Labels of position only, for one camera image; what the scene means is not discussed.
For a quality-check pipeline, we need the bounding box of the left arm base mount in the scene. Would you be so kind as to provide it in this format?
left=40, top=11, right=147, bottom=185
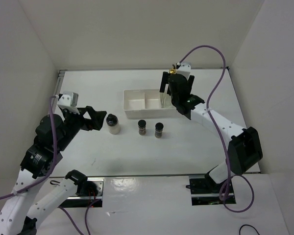
left=60, top=177, right=104, bottom=208

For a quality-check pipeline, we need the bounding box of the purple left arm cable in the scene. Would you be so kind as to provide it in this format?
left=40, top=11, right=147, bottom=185
left=0, top=94, right=91, bottom=235

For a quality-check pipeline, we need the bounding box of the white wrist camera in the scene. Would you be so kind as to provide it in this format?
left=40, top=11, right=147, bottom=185
left=176, top=62, right=192, bottom=79
left=57, top=91, right=78, bottom=107

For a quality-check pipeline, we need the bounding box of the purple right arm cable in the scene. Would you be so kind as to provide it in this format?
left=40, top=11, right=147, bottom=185
left=178, top=45, right=255, bottom=213

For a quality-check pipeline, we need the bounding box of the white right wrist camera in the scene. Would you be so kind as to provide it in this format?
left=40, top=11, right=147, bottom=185
left=176, top=62, right=192, bottom=79

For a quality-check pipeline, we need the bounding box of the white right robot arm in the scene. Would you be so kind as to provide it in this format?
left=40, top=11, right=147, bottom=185
left=160, top=71, right=263, bottom=192

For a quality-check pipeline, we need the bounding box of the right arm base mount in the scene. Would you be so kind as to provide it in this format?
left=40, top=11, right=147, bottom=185
left=185, top=174, right=223, bottom=206

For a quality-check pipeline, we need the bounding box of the white three-compartment organizer tray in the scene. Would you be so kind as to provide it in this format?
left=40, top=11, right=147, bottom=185
left=123, top=89, right=178, bottom=119

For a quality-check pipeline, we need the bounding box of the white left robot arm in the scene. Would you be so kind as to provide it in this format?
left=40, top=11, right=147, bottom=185
left=0, top=106, right=107, bottom=235

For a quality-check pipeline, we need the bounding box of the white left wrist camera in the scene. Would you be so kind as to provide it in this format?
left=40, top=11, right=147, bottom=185
left=57, top=91, right=78, bottom=107

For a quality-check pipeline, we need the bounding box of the black cable on floor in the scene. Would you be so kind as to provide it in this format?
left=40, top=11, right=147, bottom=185
left=239, top=224, right=260, bottom=235

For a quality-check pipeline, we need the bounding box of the white powder jar black lid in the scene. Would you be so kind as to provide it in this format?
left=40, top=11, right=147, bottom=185
left=106, top=114, right=121, bottom=135

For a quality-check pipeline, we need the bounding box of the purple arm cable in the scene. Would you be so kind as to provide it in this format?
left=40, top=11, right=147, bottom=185
left=178, top=45, right=255, bottom=213
left=0, top=94, right=91, bottom=235

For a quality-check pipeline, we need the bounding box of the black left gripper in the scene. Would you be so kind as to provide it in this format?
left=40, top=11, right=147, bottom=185
left=57, top=105, right=107, bottom=150

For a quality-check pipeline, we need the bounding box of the spice jar black lid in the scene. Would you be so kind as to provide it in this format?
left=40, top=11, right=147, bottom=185
left=138, top=119, right=147, bottom=136
left=155, top=122, right=164, bottom=138

